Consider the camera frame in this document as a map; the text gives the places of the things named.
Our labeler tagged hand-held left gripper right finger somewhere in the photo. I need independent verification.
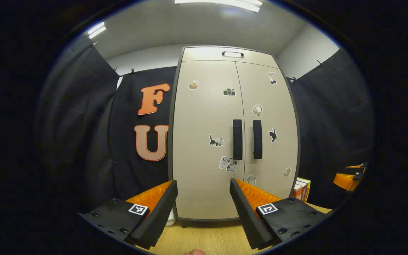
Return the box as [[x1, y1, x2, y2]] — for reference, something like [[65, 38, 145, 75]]
[[229, 178, 328, 250]]

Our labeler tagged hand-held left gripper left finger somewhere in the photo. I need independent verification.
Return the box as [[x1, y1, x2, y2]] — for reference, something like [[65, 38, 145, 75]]
[[78, 180, 179, 249]]

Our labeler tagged white cabinet door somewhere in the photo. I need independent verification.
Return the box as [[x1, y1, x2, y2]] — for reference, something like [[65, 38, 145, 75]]
[[235, 61, 299, 200], [172, 60, 246, 220]]

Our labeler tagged white shoe cabinet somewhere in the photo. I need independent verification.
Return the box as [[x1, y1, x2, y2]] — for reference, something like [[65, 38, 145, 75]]
[[168, 45, 301, 227]]

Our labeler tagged white round object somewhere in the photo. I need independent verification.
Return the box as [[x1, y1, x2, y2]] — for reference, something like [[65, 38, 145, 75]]
[[165, 208, 177, 227]]

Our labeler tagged tan cardboard box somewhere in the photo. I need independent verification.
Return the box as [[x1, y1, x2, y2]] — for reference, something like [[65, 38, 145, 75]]
[[292, 177, 311, 203]]

